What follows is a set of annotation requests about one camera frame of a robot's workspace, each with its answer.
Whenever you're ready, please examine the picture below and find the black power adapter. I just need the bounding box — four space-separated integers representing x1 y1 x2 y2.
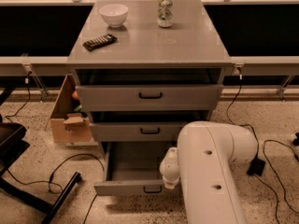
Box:
247 157 265 176

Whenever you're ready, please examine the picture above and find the brown cardboard box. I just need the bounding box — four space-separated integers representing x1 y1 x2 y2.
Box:
50 75 93 145

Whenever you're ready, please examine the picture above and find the grey bottom drawer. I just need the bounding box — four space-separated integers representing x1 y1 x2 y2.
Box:
94 141 180 196

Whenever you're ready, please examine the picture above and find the grey railing beam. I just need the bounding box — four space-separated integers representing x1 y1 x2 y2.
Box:
0 56 299 77

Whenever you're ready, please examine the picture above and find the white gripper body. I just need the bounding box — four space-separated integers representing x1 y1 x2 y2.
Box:
159 147 180 187

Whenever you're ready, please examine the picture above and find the black floor cable left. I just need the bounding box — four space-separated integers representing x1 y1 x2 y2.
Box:
7 153 107 224

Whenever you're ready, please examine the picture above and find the grey drawer cabinet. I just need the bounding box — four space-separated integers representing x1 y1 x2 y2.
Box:
66 0 234 147

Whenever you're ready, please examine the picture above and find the grey top drawer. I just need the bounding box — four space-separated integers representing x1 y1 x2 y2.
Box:
77 85 222 111

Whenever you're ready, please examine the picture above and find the white green soda can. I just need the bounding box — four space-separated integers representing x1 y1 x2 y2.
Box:
157 0 173 28

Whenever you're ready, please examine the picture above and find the grey middle drawer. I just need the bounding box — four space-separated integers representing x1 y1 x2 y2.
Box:
90 122 186 142

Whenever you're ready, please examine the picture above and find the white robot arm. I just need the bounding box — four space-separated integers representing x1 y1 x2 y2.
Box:
160 121 257 224

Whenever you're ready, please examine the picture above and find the white bowl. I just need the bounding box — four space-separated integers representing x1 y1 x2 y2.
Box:
99 4 128 27

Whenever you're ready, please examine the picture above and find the black cable far right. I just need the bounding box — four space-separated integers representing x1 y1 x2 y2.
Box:
263 139 299 216

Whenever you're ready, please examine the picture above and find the black cable with adapter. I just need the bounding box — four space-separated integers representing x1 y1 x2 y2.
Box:
225 75 281 224

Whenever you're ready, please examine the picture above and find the dark snack bar packet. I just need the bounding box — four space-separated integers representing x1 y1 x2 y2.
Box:
83 34 118 51

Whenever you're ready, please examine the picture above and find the grey drawer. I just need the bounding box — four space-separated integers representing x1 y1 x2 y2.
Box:
90 122 186 142
94 141 180 196
77 85 222 111

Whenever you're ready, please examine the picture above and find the black cable left wall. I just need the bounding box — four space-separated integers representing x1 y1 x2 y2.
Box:
5 71 34 123

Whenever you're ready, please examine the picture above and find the black chair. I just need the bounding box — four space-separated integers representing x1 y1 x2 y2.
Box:
0 92 80 224

